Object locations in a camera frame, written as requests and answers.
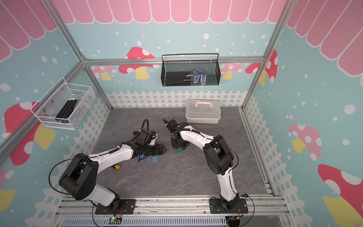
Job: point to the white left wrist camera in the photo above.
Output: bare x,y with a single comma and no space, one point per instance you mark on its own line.
153,139

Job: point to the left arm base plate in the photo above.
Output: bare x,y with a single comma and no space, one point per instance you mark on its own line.
124,206

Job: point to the black box in white basket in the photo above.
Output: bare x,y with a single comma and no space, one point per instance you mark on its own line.
66,111

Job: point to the green lit circuit board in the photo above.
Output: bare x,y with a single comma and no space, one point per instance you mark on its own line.
115,221

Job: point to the white plastic storage box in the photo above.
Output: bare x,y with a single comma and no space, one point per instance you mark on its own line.
203,111

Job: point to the green lego brick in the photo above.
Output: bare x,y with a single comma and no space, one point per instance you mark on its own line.
178,150

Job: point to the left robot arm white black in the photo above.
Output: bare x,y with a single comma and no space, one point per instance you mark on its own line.
79,178

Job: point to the white wire mesh basket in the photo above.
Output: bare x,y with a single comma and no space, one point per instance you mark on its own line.
49,105

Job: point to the black wire mesh basket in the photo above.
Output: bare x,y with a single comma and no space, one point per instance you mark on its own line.
207,63

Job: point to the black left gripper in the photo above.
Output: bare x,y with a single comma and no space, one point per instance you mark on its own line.
156,151

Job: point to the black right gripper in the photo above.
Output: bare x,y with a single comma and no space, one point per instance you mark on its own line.
185,144

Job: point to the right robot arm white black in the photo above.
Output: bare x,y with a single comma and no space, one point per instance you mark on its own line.
219,157

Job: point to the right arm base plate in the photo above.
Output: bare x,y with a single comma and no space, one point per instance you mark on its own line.
221,206

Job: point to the blue white item in basket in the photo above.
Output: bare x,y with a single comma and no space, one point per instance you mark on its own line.
198,77

